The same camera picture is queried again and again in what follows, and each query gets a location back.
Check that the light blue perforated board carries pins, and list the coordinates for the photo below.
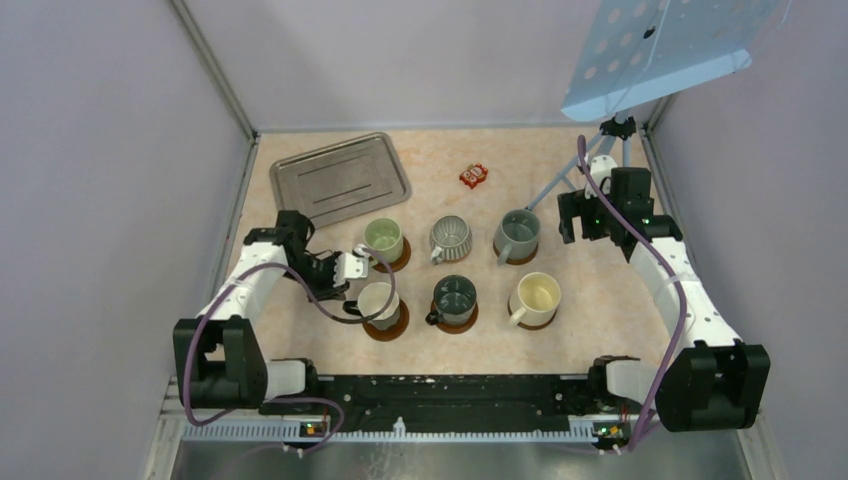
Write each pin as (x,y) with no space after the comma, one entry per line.
(637,52)

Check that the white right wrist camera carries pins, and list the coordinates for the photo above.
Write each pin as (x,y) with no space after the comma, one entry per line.
(598,177)

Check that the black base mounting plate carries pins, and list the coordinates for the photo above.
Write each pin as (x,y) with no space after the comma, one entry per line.
(520,403)

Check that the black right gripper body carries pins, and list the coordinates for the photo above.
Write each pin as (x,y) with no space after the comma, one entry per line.
(595,216)

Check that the cream yellow mug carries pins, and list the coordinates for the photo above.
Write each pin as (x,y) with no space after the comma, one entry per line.
(537,290)

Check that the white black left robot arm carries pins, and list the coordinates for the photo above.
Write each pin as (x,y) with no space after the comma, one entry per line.
(219,361)

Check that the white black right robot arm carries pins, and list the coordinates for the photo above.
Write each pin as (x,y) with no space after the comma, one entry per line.
(709,378)

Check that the black mug white inside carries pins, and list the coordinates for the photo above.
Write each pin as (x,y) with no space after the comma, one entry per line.
(379,301)

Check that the grey ribbed mug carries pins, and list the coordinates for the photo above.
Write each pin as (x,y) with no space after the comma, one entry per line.
(450,240)

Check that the brown wooden coaster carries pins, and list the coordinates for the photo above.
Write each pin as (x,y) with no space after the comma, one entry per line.
(515,262)
(527,318)
(398,264)
(459,329)
(395,331)

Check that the red owl wooden toy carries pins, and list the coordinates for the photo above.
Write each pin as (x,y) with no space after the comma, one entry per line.
(473,175)

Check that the grey blue mug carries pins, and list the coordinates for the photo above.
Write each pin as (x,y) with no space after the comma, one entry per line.
(517,234)

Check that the metal tray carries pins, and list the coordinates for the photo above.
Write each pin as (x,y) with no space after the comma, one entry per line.
(341,181)

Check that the light green mug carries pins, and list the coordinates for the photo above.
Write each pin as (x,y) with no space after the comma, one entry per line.
(385,236)

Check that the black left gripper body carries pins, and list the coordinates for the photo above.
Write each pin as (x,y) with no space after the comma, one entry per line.
(319,273)

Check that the dark green mug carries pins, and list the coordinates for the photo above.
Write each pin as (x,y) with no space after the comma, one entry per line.
(454,300)

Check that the light blue tripod stand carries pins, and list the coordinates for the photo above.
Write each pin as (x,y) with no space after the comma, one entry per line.
(619,128)

